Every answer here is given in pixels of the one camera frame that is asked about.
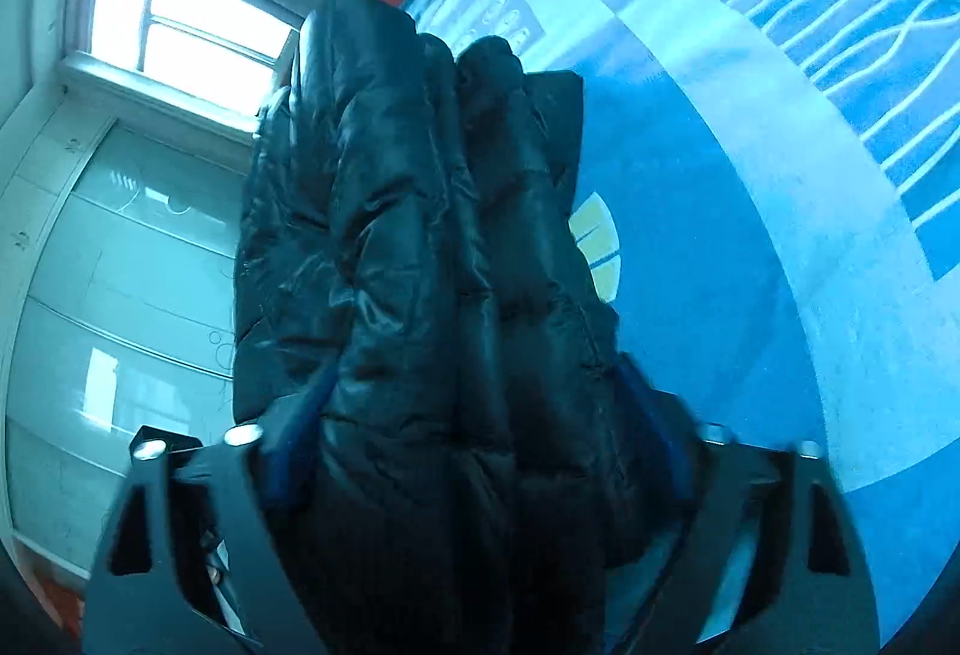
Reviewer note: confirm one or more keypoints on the blue patterned bed sheet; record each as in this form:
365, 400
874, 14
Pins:
768, 197

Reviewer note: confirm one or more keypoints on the white sliding wardrobe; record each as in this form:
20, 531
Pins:
117, 313

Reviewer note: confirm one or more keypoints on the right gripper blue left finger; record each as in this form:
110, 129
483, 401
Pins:
189, 559

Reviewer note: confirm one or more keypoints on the black quilted puffer jacket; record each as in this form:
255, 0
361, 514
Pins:
405, 225

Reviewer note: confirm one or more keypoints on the bright window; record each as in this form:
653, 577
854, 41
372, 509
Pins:
215, 61

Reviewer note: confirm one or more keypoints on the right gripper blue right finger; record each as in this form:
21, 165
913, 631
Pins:
758, 552

